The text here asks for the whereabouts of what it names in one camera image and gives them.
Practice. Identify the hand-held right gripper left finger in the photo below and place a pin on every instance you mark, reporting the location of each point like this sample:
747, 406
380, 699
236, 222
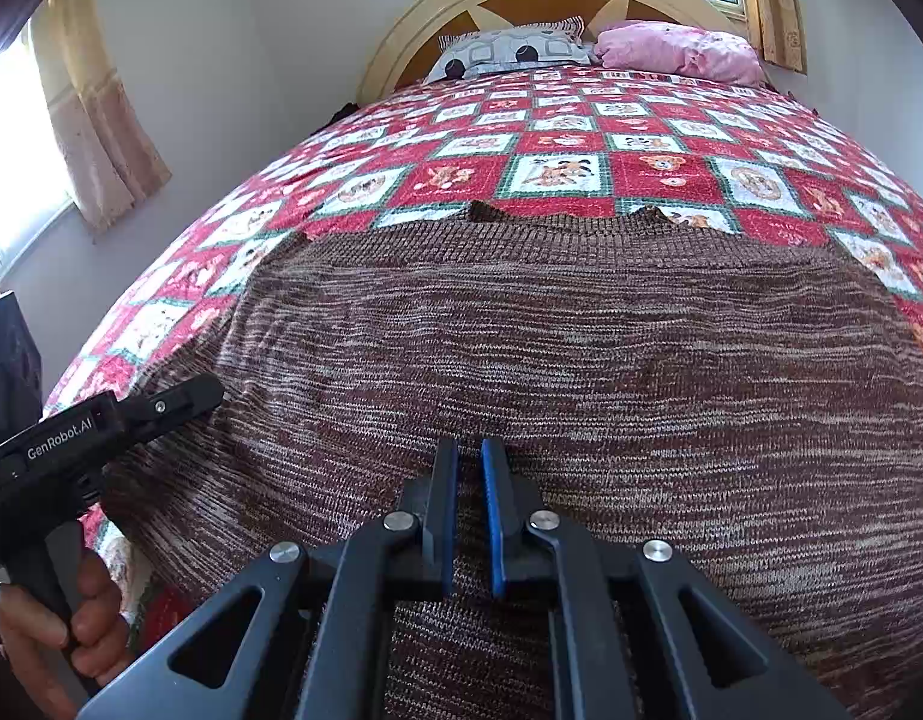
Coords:
448, 525

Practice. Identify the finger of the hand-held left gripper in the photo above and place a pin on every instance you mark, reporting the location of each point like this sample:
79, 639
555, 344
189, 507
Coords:
173, 405

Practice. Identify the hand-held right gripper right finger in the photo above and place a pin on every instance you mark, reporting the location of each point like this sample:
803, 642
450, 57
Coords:
493, 525

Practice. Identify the brown knit sweater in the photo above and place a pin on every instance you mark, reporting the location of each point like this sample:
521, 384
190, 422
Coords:
544, 352

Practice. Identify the person's left hand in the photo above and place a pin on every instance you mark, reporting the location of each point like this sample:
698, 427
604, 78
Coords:
34, 660

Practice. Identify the dark cloth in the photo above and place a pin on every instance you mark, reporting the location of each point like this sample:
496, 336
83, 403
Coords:
4, 360

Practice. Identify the yellow window curtain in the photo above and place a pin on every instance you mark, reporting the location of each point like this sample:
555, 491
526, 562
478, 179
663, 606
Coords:
101, 127
773, 7

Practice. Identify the dark object beside bed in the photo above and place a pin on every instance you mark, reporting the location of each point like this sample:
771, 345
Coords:
343, 111

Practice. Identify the red patchwork bedspread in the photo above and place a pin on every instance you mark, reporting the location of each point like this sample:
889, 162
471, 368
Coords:
551, 142

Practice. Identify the cream wooden headboard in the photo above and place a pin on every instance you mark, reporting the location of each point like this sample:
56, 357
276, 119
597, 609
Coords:
431, 22

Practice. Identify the grey patterned pillow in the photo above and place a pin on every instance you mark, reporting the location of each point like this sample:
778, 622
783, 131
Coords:
499, 52

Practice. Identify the pink pillow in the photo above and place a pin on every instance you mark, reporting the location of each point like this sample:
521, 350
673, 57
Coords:
679, 52

